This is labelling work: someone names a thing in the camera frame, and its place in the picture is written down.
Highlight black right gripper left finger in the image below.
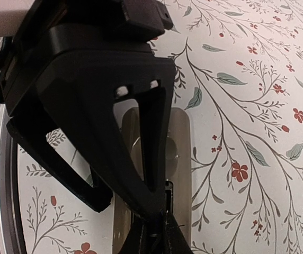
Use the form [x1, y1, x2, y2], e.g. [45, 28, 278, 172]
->
[121, 217, 156, 254]

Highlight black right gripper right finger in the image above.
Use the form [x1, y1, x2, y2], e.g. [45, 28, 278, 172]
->
[163, 212, 193, 254]

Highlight white remote control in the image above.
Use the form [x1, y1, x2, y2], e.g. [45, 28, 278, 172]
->
[112, 107, 192, 253]

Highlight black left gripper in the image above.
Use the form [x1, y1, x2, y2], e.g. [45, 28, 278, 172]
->
[0, 1, 173, 111]

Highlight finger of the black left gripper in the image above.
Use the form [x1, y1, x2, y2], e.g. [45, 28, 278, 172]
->
[36, 57, 174, 221]
[6, 116, 112, 212]

